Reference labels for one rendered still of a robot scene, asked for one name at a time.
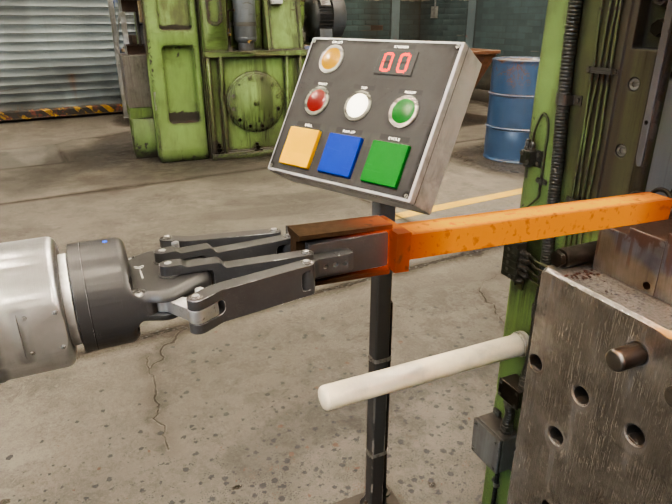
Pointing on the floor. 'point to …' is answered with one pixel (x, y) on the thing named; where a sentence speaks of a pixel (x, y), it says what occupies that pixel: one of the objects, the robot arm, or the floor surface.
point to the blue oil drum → (510, 107)
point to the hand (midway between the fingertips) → (342, 249)
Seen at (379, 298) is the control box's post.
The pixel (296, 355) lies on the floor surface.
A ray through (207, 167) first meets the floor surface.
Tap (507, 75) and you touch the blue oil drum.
